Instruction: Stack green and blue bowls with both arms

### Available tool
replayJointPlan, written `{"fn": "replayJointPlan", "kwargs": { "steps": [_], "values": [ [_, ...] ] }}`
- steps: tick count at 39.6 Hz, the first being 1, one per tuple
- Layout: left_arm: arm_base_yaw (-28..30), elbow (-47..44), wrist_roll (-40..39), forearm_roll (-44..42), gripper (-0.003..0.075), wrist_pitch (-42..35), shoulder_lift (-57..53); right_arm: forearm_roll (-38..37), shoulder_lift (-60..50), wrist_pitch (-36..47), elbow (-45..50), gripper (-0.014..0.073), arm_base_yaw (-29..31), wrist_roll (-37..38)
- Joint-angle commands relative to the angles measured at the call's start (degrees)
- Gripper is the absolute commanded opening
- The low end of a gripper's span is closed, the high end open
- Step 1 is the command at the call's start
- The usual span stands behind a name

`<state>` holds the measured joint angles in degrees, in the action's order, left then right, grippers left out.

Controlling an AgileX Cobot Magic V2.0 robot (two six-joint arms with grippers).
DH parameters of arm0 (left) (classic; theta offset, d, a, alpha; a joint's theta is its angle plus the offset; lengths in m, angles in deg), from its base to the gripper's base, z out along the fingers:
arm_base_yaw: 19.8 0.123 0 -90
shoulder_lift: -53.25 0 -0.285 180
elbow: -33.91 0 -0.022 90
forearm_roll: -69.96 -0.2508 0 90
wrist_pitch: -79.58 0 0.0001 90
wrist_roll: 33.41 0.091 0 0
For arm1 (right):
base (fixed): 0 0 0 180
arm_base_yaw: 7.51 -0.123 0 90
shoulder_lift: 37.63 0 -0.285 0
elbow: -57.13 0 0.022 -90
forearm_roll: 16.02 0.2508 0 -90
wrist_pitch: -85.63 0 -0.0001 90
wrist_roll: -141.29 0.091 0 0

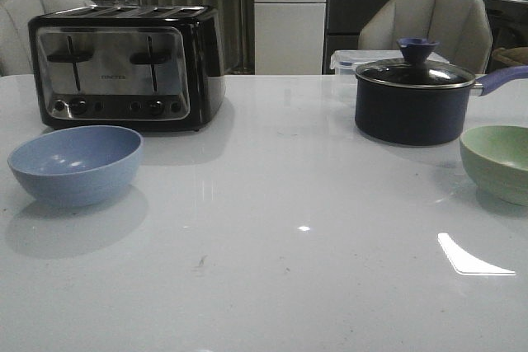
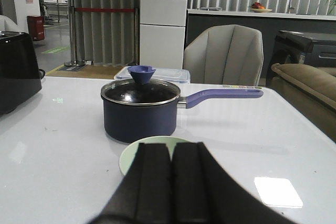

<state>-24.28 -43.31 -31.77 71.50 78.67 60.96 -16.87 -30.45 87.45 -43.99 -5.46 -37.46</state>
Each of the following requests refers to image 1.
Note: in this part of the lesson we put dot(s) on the beige chair right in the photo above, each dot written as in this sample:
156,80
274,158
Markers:
460,27

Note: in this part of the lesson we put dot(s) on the white refrigerator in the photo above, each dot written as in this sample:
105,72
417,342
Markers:
289,36

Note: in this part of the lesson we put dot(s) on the clear plastic food container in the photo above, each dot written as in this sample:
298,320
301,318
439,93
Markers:
345,61

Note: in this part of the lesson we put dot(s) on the dark blue saucepan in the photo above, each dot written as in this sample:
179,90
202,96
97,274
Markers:
421,117

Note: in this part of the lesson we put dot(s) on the black and silver toaster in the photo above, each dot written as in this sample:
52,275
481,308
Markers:
154,68

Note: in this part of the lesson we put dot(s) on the green bowl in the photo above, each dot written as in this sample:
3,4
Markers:
495,159

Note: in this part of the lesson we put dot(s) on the beige chair left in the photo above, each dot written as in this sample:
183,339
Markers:
15,40

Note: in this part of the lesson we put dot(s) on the dark counter cabinet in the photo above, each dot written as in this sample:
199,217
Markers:
363,6

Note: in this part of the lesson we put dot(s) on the glass pot lid blue knob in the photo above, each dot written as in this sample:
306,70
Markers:
414,69

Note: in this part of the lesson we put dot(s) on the blue bowl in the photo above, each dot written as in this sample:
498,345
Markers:
78,166

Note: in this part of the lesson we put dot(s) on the beige chair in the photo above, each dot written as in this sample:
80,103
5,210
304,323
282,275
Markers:
460,27
15,40

